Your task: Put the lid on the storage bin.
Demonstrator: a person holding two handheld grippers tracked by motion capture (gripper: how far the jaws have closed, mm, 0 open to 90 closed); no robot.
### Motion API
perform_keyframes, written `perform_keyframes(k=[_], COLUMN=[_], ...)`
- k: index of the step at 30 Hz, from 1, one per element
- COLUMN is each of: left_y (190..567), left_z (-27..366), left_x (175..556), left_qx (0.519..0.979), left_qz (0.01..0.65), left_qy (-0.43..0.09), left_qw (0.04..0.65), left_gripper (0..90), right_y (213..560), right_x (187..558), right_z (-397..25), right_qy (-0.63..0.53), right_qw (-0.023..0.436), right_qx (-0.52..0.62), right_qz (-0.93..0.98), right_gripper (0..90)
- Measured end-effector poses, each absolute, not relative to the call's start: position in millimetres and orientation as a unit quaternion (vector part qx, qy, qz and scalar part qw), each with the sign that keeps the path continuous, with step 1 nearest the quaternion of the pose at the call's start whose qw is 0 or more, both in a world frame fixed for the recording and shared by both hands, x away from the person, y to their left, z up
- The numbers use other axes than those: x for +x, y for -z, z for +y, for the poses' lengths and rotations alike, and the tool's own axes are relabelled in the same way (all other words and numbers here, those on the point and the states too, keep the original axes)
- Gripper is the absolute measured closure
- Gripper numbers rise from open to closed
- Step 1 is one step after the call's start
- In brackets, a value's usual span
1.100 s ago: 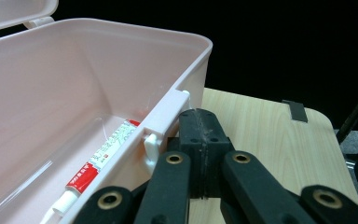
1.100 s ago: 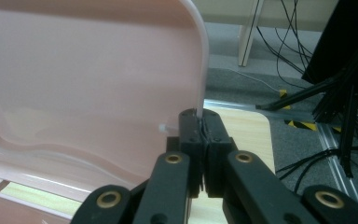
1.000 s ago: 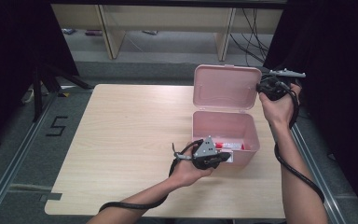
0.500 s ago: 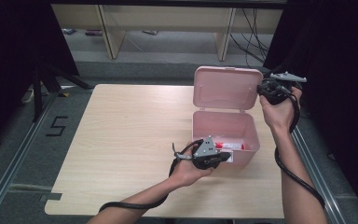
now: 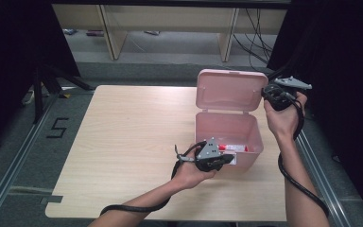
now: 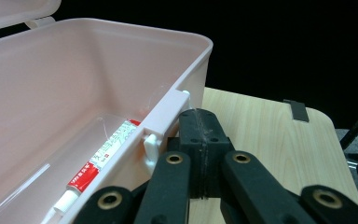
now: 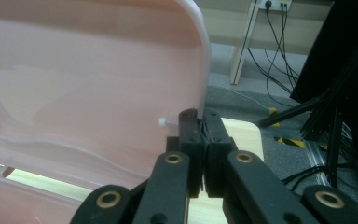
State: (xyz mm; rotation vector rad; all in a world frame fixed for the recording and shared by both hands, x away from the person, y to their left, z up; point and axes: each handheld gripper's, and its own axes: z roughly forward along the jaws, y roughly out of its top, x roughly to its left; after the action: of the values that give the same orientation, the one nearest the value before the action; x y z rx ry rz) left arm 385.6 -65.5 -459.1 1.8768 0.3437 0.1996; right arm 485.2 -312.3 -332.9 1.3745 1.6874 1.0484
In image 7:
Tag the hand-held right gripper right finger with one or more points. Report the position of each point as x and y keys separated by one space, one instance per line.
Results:
x=216 y=146

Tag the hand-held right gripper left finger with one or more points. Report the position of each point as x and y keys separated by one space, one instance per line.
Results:
x=192 y=140

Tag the pink medicine box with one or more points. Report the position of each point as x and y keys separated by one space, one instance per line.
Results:
x=90 y=87

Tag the black metal stand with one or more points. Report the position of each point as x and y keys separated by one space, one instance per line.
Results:
x=335 y=124

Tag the white power socket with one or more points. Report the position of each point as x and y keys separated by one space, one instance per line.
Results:
x=275 y=3

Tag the dark curtain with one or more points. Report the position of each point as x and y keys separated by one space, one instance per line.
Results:
x=341 y=46

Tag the metal floor rail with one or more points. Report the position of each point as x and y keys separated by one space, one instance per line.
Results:
x=316 y=165

